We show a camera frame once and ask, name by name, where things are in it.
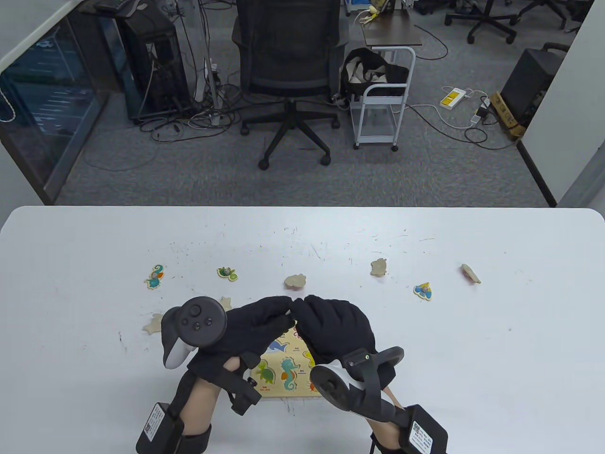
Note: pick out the person's right hand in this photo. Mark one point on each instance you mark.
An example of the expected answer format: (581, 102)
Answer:
(335, 321)

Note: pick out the person's left forearm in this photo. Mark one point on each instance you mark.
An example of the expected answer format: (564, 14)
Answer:
(203, 402)

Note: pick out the person's right forearm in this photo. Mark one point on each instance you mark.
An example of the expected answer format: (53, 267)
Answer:
(383, 432)

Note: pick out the black mesh office chair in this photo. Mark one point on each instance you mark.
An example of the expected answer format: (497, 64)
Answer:
(288, 47)

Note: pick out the red crab puzzle piece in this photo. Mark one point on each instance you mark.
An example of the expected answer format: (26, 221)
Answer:
(378, 267)

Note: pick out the person's left hand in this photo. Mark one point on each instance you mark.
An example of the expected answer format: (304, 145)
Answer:
(246, 331)

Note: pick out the dark brown side desk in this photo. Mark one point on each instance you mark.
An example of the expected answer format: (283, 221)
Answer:
(392, 30)

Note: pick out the power adapter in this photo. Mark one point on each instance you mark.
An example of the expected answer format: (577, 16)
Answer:
(481, 113)

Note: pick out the wooden animal puzzle frame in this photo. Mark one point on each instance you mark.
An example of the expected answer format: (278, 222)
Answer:
(274, 392)

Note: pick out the pink wooden puzzle piece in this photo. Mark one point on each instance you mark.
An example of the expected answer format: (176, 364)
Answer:
(471, 273)

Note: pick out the black swivel office chair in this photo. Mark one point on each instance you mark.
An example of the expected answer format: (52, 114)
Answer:
(489, 19)
(548, 7)

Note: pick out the glass partition panel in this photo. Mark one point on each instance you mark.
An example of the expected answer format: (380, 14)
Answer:
(52, 109)

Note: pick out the black white handheld controller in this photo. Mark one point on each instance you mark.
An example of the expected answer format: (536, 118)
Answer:
(201, 321)
(331, 388)

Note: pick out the cardboard box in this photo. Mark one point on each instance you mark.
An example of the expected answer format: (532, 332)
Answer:
(506, 116)

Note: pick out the black cabinet box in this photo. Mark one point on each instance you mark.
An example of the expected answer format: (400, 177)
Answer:
(531, 80)

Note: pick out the green turtle puzzle piece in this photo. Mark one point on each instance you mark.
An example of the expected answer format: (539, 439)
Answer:
(227, 273)

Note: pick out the plain wooden puzzle piece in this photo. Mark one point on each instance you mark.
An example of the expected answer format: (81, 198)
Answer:
(153, 325)
(295, 282)
(227, 302)

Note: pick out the white desk leg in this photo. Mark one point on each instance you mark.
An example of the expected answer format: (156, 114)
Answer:
(210, 71)

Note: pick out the black bag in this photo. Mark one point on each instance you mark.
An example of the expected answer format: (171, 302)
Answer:
(364, 59)

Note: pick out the black keyboard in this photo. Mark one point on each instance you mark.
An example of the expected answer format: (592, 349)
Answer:
(116, 5)

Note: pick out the yellow blue fish puzzle piece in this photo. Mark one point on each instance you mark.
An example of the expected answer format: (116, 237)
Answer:
(424, 291)

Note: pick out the yellow white power strip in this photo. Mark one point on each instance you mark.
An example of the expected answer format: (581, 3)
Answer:
(452, 98)

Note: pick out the black computer tower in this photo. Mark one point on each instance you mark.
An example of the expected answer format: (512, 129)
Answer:
(160, 61)

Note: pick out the white rolling cart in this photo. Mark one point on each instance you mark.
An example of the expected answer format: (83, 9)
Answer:
(385, 88)

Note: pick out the black labelled wrist box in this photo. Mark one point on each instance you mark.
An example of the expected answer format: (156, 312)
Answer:
(158, 428)
(423, 432)

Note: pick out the yellow starfish puzzle piece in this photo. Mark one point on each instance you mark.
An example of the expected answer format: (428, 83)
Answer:
(308, 360)

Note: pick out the seahorse puzzle piece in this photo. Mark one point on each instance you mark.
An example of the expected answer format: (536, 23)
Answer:
(155, 276)

